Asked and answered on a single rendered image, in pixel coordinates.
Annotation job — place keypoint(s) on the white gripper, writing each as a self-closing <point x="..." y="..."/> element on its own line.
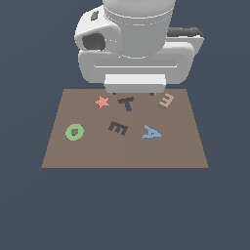
<point x="136" y="70"/>

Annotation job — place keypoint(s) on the dark navy letter E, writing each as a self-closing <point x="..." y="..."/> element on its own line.
<point x="117" y="128"/>

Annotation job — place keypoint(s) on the dark navy letter T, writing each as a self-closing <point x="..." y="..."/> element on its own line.
<point x="127" y="103"/>

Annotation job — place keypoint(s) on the brown flat board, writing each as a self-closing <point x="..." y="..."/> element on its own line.
<point x="123" y="149"/>

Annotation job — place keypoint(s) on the tan letter E piece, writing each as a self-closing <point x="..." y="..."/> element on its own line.
<point x="167" y="100"/>

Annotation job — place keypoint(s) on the pink star piece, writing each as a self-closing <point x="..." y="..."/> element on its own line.
<point x="102" y="102"/>

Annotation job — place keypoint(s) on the light blue letter A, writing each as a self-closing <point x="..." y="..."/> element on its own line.
<point x="150" y="133"/>

